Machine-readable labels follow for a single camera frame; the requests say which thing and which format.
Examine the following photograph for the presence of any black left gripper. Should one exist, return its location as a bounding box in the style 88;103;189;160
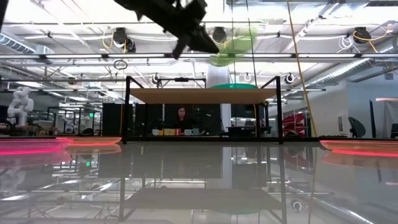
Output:
113;0;220;60

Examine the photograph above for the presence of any green translucent plate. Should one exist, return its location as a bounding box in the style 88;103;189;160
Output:
208;26;259;68

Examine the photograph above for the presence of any teal translucent plate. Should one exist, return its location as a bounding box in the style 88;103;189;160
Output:
210;83;259;90

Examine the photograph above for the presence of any orange translucent plate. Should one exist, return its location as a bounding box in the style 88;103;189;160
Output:
319;139;398;158
57;136;123;147

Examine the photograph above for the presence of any pink translucent plate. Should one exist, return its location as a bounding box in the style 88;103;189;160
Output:
0;138;74;156

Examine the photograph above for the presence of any person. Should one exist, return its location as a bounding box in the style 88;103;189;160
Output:
173;106;193;131

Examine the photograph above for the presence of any black cabinet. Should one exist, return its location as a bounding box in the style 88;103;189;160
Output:
102;102;125;137

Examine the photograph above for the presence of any white humanoid robot figure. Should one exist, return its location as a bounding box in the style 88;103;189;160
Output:
6;86;34;128

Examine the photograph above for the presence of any dark office chair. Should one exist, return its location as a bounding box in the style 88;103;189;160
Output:
348;116;367;138

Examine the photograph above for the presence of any black ceiling cable reel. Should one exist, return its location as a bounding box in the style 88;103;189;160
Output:
212;26;228;44
112;27;129;47
353;26;373;44

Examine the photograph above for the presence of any black hanging cable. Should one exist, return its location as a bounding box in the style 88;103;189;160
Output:
246;0;259;79

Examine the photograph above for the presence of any yellow hanging cable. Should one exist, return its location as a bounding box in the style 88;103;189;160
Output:
287;0;318;138

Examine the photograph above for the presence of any silver ventilation duct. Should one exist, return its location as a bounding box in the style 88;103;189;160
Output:
306;37;398;90

